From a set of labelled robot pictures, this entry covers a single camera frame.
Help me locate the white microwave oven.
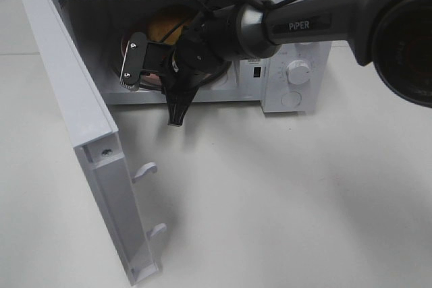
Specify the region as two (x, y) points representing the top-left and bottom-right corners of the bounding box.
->
(26, 0), (348, 117)

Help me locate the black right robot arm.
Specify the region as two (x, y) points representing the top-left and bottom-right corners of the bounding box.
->
(161, 0), (431, 126)

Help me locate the white timer knob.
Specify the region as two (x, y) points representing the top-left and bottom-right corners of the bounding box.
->
(286, 60), (311, 85)

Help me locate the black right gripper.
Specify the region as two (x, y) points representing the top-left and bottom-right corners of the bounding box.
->
(160, 26), (225, 126)

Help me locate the white microwave door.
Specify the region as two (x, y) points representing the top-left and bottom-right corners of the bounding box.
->
(22, 0), (166, 285)

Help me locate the white round door button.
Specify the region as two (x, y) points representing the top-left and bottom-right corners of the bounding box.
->
(281, 91), (302, 110)

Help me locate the toy burger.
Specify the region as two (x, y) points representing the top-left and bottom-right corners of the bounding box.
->
(146, 5), (196, 45)

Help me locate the glass microwave turntable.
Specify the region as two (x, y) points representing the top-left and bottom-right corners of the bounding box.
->
(120, 63), (232, 92)

